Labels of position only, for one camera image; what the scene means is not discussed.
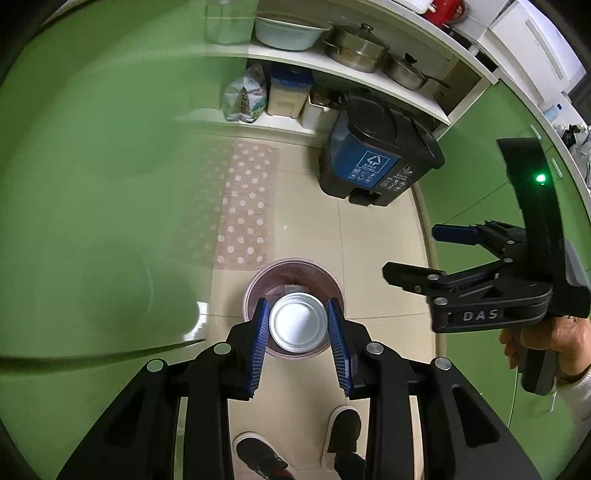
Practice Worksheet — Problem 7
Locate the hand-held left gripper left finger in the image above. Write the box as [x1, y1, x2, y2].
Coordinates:
[58, 298, 273, 480]

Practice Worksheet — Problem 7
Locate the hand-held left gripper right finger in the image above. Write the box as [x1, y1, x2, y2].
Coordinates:
[325, 298, 541, 480]

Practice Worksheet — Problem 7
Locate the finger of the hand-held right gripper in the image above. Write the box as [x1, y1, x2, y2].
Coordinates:
[433, 220, 528, 262]
[382, 257, 527, 306]

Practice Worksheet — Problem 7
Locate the white round tin lid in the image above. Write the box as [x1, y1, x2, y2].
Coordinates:
[269, 292, 328, 355]

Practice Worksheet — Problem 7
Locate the pink waste bin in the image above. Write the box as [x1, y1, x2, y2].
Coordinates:
[243, 260, 345, 360]

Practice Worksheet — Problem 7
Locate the blue and black trash bin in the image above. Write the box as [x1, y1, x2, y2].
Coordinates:
[318, 95, 445, 207]

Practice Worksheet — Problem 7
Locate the person's right hand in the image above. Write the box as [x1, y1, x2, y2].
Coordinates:
[499, 316, 591, 382]

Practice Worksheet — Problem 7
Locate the black shoe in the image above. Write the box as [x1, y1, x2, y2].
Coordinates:
[323, 406, 364, 469]
[233, 431, 289, 480]

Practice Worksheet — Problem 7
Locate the pink polka dot mat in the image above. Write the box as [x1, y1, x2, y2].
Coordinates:
[215, 140, 281, 271]

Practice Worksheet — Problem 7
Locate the white shelf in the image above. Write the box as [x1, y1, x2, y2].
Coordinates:
[203, 0, 500, 138]

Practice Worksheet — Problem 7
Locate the steel saucepan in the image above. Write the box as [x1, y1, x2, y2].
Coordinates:
[383, 53, 452, 92]

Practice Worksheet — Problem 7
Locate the white appliance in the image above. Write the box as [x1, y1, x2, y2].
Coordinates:
[478, 0, 587, 103]

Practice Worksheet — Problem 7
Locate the small white box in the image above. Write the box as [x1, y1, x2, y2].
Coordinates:
[302, 90, 345, 127]

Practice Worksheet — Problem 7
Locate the steel steamer pot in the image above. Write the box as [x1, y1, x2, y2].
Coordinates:
[323, 23, 391, 73]

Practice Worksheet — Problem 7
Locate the white bucket with blue lid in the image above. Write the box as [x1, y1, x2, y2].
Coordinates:
[268, 65, 315, 118]

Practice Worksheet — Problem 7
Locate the red container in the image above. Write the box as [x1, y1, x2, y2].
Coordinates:
[425, 0, 465, 26]

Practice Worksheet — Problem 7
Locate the green cabinet door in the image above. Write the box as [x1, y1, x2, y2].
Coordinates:
[0, 0, 259, 480]

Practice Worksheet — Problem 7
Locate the printed plastic bag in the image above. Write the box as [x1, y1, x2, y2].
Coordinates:
[222, 65, 271, 124]

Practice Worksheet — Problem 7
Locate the pale green basin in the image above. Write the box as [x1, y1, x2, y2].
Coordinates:
[254, 14, 333, 51]

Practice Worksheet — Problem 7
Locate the clear plastic container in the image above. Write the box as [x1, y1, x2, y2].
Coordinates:
[203, 0, 259, 44]

